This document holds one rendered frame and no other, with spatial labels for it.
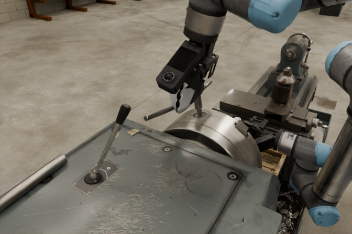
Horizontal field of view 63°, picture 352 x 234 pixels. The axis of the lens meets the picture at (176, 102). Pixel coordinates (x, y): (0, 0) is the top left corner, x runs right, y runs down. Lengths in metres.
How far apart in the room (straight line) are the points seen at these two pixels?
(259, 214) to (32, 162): 2.42
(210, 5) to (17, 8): 7.51
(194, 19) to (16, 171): 2.40
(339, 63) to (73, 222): 0.73
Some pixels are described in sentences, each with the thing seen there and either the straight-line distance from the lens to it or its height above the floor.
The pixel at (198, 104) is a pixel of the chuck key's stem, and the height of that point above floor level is 1.27.
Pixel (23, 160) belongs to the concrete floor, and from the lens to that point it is 2.86.
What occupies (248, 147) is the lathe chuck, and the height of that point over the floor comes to 1.18.
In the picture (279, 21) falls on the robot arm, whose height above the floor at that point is 1.57.
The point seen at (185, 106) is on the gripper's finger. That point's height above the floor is 1.34.
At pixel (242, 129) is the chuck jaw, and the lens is 0.84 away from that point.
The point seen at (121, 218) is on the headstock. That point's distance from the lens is 0.54.
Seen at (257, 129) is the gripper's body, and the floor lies 1.12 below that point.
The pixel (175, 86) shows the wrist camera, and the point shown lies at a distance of 0.54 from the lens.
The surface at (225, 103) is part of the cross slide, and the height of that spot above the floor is 0.97.
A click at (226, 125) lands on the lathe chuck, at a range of 0.80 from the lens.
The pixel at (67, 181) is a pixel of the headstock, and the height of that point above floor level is 1.26.
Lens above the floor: 1.68
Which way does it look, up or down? 30 degrees down
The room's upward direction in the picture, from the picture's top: straight up
